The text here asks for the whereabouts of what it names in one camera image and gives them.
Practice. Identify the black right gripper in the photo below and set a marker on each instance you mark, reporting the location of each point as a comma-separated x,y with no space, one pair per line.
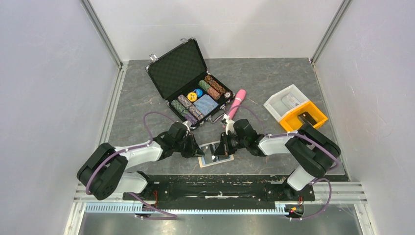
224,139

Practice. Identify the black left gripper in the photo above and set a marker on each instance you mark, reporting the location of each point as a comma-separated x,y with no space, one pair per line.
194,150

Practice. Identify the silver blue credit card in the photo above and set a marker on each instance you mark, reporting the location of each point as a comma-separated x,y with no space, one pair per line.
210,152

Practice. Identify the beige leather card holder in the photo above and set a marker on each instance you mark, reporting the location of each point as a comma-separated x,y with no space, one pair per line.
202,163

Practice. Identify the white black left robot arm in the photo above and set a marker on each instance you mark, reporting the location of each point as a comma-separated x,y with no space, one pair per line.
107,170

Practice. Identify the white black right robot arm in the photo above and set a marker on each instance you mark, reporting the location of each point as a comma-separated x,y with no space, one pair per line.
315,153

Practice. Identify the blue playing card deck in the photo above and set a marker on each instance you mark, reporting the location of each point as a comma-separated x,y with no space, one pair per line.
204,106

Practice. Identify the white card in white bin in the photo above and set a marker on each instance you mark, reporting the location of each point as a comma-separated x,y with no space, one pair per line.
290,101

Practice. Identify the black card in yellow bin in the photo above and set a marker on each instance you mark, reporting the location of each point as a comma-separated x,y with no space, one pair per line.
305,118

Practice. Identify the green purple chip stack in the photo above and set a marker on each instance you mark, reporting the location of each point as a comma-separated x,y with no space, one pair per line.
183,112

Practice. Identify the blue orange chip stack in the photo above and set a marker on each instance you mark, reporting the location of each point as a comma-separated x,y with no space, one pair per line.
190,107

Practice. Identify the loose black white chips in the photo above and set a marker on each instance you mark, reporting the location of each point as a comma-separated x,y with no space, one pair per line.
228,95

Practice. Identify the pink cylindrical device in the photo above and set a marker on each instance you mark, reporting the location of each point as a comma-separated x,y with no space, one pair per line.
237,101

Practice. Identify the black poker chip case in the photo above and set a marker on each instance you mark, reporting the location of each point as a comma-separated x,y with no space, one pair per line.
179,72

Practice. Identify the blue dealer button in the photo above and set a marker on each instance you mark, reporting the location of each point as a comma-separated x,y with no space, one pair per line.
199,92

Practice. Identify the orange black chip stack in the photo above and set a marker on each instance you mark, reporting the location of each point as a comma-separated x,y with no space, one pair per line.
213,83

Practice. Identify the green red chip stack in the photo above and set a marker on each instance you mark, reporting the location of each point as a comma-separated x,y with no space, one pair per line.
209,89

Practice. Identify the white plastic bin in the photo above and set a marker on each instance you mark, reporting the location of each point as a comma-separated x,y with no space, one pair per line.
276,108

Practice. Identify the yellow plastic bin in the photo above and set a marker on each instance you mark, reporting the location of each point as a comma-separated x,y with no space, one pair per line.
290,121

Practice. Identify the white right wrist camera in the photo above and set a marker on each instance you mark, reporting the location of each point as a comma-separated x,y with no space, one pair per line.
228,124

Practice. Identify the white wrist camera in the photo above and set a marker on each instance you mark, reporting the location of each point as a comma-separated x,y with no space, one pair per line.
187,124
228,124

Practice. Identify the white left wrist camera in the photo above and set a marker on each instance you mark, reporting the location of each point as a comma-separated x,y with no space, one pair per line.
187,124

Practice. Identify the white slotted cable duct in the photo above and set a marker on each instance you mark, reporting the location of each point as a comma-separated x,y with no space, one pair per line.
139,208

